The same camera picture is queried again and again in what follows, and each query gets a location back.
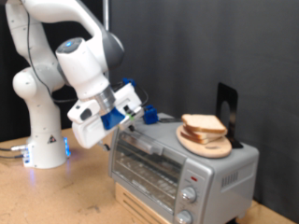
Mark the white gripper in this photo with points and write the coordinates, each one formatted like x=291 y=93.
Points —
x=87 y=133

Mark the slotted spatula with blue block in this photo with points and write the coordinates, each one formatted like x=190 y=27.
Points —
x=150 y=115

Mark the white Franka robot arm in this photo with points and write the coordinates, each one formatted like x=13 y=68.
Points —
x=40 y=124

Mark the silver oven knob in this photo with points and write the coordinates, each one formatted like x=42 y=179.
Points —
x=183 y=217
x=188 y=194

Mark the silver toaster oven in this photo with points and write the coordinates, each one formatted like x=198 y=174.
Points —
x=224 y=161

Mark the round wooden cutting board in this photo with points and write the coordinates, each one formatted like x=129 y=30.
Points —
x=215 y=151

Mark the black metal bookend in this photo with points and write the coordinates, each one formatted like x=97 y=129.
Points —
x=232 y=93

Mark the grey metal pole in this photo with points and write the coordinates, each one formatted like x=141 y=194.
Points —
x=106 y=14

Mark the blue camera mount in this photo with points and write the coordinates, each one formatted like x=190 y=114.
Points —
x=112 y=118

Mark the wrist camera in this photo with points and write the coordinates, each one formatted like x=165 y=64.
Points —
x=132 y=112

